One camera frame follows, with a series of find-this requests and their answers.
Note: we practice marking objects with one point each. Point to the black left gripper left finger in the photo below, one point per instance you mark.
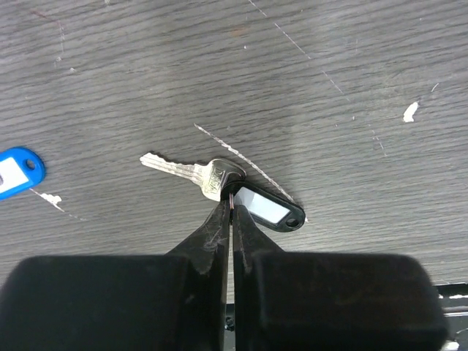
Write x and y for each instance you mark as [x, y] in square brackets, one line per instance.
[172, 301]

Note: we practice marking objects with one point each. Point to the key with blue tag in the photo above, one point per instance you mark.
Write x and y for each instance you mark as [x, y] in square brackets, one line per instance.
[21, 169]

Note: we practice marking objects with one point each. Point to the key with black tag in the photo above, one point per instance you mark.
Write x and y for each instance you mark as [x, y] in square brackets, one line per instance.
[221, 179]

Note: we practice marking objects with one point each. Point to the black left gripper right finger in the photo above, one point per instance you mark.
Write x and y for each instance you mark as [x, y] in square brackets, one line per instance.
[330, 300]

